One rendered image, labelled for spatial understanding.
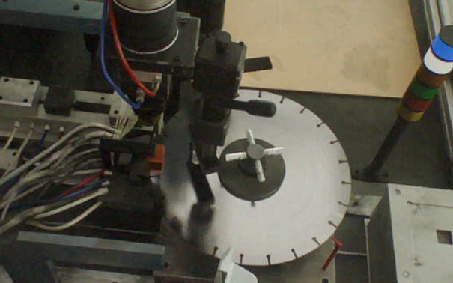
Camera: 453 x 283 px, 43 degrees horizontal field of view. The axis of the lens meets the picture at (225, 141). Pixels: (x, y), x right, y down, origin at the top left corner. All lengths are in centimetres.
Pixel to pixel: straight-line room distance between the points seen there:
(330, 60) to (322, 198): 53
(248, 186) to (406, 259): 28
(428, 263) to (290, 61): 59
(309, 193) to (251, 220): 11
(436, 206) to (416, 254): 10
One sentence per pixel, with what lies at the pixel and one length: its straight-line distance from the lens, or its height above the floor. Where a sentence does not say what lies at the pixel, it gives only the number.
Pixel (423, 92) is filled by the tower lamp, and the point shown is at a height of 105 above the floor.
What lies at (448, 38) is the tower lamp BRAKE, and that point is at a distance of 92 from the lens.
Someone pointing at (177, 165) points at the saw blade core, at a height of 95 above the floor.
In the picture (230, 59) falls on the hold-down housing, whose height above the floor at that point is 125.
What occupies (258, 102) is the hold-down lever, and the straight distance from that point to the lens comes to 67.
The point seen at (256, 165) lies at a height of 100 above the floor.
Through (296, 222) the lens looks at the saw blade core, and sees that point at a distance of 91.
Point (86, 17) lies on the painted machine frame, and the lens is 101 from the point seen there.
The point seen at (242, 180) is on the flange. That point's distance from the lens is 91.
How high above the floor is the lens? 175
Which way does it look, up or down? 56 degrees down
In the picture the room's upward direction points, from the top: 9 degrees clockwise
